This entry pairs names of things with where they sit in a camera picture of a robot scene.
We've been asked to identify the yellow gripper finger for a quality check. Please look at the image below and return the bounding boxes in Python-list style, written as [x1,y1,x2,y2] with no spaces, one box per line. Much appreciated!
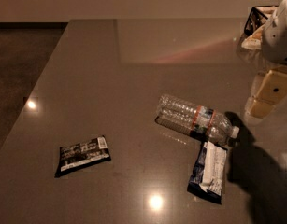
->
[245,97,276,119]
[251,66,287,105]

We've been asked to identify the clear plastic water bottle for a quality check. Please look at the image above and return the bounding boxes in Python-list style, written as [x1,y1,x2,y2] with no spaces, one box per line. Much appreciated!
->
[155,94,239,146]

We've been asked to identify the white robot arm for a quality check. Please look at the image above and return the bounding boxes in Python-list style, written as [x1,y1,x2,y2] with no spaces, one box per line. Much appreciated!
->
[241,0,287,119]

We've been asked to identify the blue white snack wrapper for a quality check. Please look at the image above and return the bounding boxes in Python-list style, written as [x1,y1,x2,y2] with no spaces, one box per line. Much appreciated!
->
[187,141,227,204]

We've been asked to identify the black snack bar wrapper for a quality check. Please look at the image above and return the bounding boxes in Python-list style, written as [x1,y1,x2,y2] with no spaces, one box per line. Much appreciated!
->
[54,135,111,178]

